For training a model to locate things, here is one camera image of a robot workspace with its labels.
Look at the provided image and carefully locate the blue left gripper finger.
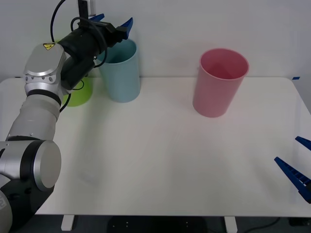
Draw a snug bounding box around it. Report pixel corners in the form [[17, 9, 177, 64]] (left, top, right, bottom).
[[116, 17, 134, 40], [88, 13, 106, 23]]

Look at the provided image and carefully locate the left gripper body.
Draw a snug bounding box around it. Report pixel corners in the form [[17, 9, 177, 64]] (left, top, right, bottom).
[[91, 20, 128, 50]]

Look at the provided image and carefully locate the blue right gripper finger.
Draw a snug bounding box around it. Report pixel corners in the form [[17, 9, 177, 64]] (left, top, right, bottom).
[[274, 156, 311, 204], [295, 136, 311, 150]]

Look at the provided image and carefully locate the pale blue plastic bin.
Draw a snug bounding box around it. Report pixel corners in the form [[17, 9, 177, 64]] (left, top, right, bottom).
[[96, 38, 141, 103]]

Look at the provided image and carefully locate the white table leg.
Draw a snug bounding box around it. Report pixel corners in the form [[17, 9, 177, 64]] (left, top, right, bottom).
[[60, 215, 75, 232], [224, 216, 238, 233]]

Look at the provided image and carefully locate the green plastic bin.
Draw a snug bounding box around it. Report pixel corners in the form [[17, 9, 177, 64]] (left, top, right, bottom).
[[53, 40, 94, 107]]

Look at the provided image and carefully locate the pink plastic bin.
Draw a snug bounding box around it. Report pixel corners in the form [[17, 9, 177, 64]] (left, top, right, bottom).
[[192, 48, 250, 118]]

